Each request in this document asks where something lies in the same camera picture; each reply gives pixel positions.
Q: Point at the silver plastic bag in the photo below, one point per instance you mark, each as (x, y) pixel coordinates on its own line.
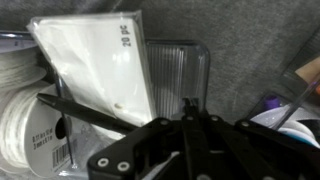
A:
(180, 76)

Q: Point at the blue and white ribbon spool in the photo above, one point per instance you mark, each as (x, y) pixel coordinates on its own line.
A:
(293, 125)

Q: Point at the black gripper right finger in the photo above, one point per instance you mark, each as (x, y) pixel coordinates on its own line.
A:
(253, 150)

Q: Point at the white ribbon spool with barcode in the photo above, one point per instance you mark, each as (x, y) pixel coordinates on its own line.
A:
(36, 133)

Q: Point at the grey tablecloth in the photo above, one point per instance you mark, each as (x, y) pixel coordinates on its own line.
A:
(250, 33)

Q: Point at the white packet in clear sleeve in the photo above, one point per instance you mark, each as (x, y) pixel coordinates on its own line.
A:
(100, 66)

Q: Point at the wooden block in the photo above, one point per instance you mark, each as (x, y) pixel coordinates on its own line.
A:
(310, 71)

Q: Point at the clear tray with coloured ribbons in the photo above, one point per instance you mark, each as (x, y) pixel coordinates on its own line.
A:
(286, 96)

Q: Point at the black pen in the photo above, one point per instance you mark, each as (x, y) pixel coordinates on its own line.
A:
(86, 113)

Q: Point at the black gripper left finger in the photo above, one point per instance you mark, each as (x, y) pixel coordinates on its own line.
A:
(146, 143)

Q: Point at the purple ribbon piece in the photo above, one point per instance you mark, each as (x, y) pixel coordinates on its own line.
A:
(271, 100)

